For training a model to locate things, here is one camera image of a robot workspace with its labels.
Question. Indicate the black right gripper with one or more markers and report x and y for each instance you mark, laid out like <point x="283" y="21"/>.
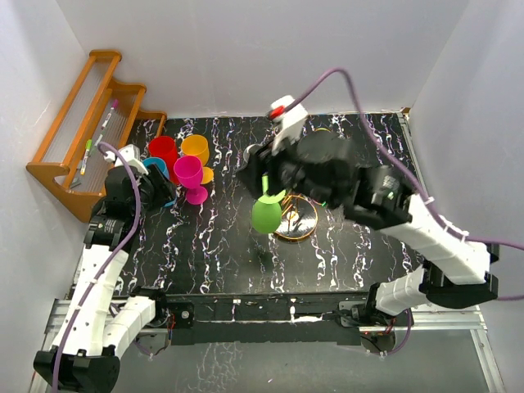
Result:
<point x="262" y="160"/>

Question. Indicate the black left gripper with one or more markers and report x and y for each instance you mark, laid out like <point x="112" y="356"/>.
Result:
<point x="164" y="189"/>

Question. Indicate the blue wine glass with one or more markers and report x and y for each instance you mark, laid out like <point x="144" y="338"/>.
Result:
<point x="163" y="189"/>

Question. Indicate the magenta wine glass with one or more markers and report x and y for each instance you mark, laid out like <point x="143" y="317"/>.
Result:
<point x="189" y="172"/>

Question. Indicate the green wine glass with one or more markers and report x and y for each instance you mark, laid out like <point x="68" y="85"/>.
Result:
<point x="266" y="213"/>

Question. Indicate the red wine glass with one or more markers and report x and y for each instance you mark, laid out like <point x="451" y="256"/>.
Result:
<point x="165" y="147"/>

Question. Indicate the yellow orange wine glass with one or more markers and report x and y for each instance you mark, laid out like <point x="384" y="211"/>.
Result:
<point x="198" y="146"/>

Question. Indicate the clear wine glass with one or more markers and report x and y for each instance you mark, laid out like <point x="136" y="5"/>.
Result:
<point x="250" y="149"/>

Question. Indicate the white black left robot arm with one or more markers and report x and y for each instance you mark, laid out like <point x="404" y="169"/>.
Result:
<point x="98" y="286"/>

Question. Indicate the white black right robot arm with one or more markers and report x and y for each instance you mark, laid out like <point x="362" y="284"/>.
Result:
<point x="455" y="273"/>

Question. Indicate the green cap marker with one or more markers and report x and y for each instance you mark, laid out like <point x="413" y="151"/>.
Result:
<point x="86" y="156"/>

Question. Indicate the wooden tiered shelf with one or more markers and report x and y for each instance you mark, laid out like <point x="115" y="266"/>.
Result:
<point x="56" y="164"/>

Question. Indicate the purple cap marker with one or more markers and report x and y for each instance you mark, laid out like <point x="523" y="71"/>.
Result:
<point x="114" y="105"/>

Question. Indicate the gold wire glass rack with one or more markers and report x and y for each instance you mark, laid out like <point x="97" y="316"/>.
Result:
<point x="299" y="217"/>

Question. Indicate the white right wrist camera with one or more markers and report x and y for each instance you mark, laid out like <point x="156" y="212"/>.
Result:
<point x="290" y="125"/>

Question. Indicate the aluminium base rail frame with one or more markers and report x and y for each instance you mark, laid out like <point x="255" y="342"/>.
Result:
<point x="303" y="317"/>

